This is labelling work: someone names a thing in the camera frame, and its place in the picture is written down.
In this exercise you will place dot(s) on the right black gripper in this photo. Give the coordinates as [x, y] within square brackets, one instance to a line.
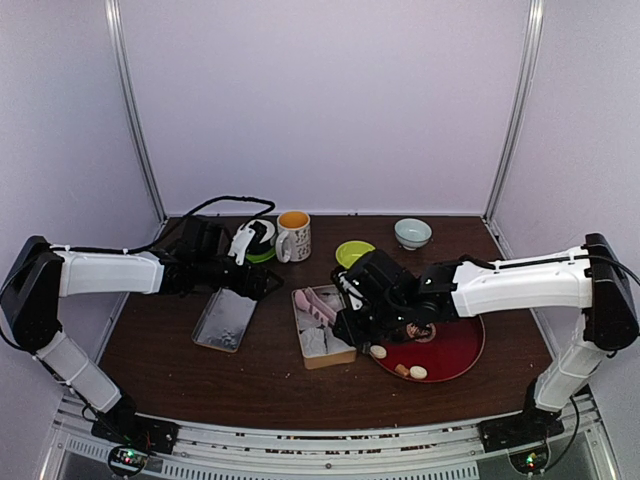
[352, 332]

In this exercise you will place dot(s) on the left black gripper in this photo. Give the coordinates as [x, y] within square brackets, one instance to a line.
[256, 292]

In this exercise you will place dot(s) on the pink cat paw tongs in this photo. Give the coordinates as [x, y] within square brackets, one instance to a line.
[306, 300]

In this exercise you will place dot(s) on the beige metal tin box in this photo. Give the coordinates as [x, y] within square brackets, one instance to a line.
[332, 359]

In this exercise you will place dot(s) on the beige bear tin lid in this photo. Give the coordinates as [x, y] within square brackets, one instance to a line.
[224, 321]

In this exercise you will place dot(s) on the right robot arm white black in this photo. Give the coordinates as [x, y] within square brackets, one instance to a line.
[588, 277]

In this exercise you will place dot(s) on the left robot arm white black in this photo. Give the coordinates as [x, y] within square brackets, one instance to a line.
[45, 276]

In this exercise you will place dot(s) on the white round chocolate left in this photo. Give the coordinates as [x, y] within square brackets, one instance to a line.
[378, 352]

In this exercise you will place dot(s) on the white round chocolate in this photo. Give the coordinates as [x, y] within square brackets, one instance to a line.
[378, 352]
[418, 372]

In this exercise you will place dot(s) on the caramel brown chocolate front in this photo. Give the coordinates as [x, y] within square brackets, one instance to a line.
[402, 370]

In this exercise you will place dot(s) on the white round chocolate front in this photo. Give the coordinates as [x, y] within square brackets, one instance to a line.
[418, 372]

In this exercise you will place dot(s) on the green saucer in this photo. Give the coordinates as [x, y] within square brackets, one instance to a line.
[257, 258]

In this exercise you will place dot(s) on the white and navy bowl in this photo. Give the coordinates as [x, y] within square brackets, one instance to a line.
[263, 238]

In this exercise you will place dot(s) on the white floral mug orange inside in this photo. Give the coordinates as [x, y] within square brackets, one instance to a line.
[294, 241]

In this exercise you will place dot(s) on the lime green bowl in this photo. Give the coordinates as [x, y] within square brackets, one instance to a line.
[349, 252]

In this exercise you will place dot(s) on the white paper cupcake liners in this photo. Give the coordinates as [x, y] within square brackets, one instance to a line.
[317, 339]

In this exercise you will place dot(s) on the pale blue ceramic bowl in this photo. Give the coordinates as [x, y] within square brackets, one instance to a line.
[412, 233]

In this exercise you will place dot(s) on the red round tray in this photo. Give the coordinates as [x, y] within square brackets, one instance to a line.
[446, 350]

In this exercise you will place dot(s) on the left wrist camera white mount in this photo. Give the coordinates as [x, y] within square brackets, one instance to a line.
[240, 243]

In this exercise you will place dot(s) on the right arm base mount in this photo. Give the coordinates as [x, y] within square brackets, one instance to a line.
[525, 441]

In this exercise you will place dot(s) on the right aluminium frame post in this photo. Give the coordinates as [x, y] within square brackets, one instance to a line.
[528, 63]

